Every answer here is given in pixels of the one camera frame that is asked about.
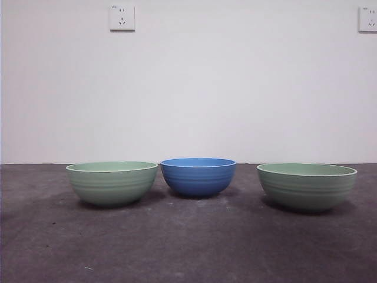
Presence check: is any white wall socket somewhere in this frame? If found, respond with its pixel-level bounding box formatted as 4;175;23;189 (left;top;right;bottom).
110;4;136;32
358;5;377;34

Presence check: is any green ribbed bowl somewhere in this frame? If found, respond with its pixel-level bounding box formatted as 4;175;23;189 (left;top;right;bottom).
65;160;159;208
256;162;359;214

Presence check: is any blue ribbed bowl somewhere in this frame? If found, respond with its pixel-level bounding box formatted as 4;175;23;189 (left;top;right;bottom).
160;157;237;199

